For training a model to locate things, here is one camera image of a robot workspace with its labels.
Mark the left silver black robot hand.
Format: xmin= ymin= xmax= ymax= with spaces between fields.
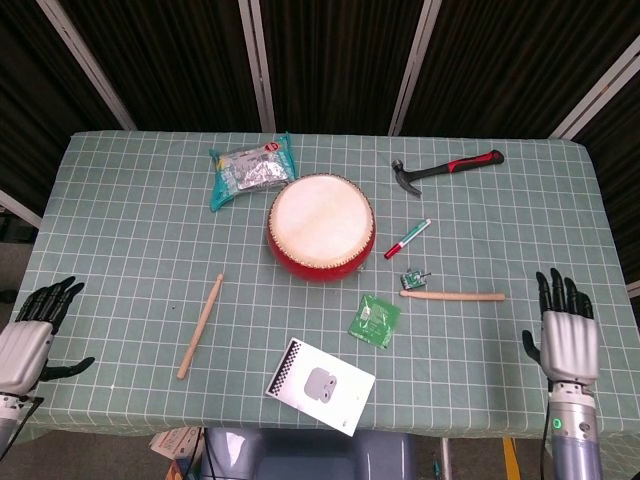
xmin=0 ymin=276 xmax=96 ymax=396

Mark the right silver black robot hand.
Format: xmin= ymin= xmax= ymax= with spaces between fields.
xmin=521 ymin=268 xmax=601 ymax=386

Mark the wooden drumstick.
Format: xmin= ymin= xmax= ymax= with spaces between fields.
xmin=176 ymin=272 xmax=225 ymax=381
xmin=398 ymin=289 xmax=506 ymax=302

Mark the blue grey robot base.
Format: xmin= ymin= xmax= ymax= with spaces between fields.
xmin=199 ymin=427 xmax=416 ymax=480

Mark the red drum with white skin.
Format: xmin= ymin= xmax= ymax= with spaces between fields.
xmin=266 ymin=173 xmax=377 ymax=284

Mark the green checked tablecloth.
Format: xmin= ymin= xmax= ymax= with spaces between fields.
xmin=0 ymin=130 xmax=640 ymax=454

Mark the small green circuit part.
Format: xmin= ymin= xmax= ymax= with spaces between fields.
xmin=401 ymin=268 xmax=432 ymax=292

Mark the white printed cardboard box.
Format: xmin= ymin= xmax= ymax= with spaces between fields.
xmin=149 ymin=427 xmax=204 ymax=461

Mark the green white red marker pen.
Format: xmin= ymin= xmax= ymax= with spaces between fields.
xmin=383 ymin=218 xmax=432 ymax=260

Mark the green foil sachet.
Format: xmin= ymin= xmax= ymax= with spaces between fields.
xmin=347 ymin=293 xmax=402 ymax=350

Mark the black red claw hammer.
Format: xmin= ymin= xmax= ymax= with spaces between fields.
xmin=391 ymin=148 xmax=505 ymax=200

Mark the white earbuds box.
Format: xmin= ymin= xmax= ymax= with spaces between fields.
xmin=264 ymin=337 xmax=376 ymax=438

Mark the teal silver snack packet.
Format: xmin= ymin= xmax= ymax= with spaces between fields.
xmin=208 ymin=131 xmax=297 ymax=212

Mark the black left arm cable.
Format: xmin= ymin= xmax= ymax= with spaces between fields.
xmin=0 ymin=394 xmax=45 ymax=454

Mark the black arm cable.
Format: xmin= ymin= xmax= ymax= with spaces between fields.
xmin=0 ymin=394 xmax=45 ymax=454
xmin=538 ymin=399 xmax=554 ymax=480

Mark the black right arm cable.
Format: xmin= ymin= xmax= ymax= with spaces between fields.
xmin=538 ymin=399 xmax=554 ymax=480

